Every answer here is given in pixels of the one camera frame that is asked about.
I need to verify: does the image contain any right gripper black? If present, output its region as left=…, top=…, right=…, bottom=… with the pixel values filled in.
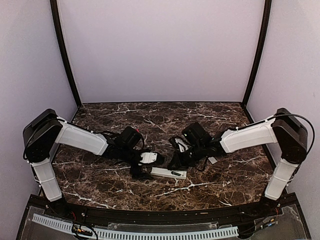
left=167, top=142, right=206, bottom=170

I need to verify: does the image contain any dark green battery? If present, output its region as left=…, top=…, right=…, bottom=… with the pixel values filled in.
left=171, top=171, right=182, bottom=176

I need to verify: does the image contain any white remote control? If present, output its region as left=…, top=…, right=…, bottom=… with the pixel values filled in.
left=150, top=167, right=187, bottom=180

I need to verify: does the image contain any white battery cover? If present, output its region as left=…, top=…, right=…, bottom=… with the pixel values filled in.
left=208, top=157, right=218, bottom=164

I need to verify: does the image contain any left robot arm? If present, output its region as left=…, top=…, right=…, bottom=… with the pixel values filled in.
left=22, top=108, right=165, bottom=218

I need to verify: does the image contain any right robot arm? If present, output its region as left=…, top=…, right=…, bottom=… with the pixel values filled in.
left=167, top=108, right=314, bottom=217

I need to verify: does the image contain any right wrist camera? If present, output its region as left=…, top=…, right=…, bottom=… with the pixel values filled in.
left=169, top=136, right=190, bottom=153

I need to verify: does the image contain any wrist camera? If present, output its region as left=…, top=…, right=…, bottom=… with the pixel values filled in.
left=169, top=136, right=190, bottom=153
left=139, top=152, right=158, bottom=165

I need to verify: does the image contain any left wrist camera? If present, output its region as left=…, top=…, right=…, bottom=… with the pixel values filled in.
left=139, top=152, right=158, bottom=165

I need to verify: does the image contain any grey slotted cable duct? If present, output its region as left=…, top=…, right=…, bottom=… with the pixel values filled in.
left=32, top=213, right=239, bottom=240

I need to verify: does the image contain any black front rail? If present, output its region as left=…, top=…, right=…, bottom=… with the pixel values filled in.
left=27, top=192, right=298, bottom=235

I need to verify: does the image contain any right black frame post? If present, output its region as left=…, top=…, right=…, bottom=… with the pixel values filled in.
left=241, top=0, right=272, bottom=109

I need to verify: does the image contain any black frame post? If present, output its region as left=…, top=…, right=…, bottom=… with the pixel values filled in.
left=49, top=0, right=82, bottom=108
left=241, top=0, right=272, bottom=109

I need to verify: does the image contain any left black frame post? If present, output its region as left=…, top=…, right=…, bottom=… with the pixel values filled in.
left=49, top=0, right=82, bottom=108

